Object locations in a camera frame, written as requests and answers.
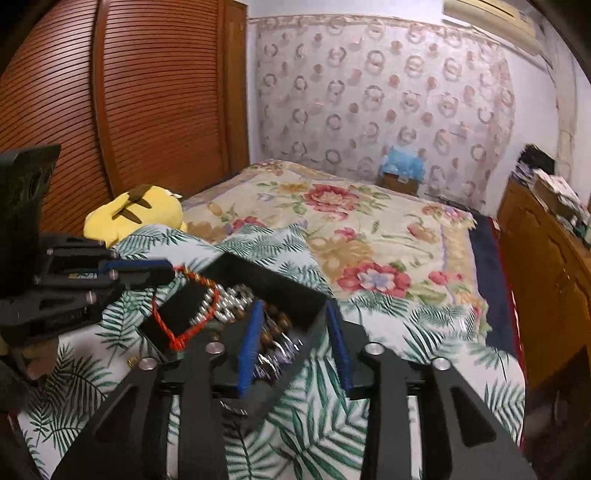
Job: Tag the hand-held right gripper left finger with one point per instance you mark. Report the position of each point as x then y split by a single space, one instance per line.
249 341

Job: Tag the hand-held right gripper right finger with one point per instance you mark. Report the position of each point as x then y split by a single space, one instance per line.
339 346

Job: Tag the beige air conditioner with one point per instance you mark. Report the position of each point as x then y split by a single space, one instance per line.
494 21

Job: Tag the floral wall curtain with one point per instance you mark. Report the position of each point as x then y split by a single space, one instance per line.
369 92

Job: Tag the group of toiletry bottles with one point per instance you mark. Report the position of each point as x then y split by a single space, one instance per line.
581 230

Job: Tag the person's left hand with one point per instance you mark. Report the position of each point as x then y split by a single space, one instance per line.
39 357

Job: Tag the wooden low cabinet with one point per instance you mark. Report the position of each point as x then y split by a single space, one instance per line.
545 277

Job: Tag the black square box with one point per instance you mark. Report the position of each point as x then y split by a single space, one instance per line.
272 279

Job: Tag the yellow plush toy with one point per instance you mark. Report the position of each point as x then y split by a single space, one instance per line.
138 217

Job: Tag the floral bedspread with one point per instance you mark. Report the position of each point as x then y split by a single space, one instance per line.
369 230

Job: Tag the white wrapped pipe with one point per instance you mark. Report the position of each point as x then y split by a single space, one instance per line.
567 134

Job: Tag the black bag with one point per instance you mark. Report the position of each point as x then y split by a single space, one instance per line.
535 161

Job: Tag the leaf print tablecloth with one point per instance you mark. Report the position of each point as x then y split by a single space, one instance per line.
323 438

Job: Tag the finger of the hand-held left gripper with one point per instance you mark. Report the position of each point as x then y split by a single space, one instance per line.
138 266
147 279

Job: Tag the navy blue mat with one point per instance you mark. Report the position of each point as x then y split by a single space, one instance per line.
494 300

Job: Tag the wooden louvered wardrobe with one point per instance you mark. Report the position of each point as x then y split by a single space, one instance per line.
161 92

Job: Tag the cardboard box with papers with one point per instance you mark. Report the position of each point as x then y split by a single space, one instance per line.
556 191

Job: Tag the small gold bead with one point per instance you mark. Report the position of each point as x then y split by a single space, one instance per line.
133 361

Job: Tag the blue gift bag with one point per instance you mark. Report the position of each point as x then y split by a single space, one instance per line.
404 161

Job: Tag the small brown cardboard box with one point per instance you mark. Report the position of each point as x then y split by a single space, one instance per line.
401 184

